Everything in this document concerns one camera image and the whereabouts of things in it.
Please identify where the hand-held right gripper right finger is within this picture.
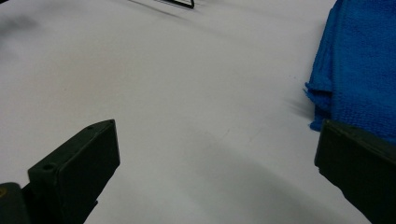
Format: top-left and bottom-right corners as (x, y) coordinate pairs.
(314, 119), (396, 224)

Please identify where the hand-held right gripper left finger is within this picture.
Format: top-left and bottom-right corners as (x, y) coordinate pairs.
(21, 119), (121, 224)

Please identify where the blue towel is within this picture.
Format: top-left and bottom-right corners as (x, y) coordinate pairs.
(303, 0), (396, 146)

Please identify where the black wire rack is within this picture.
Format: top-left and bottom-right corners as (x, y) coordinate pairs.
(129, 0), (196, 10)

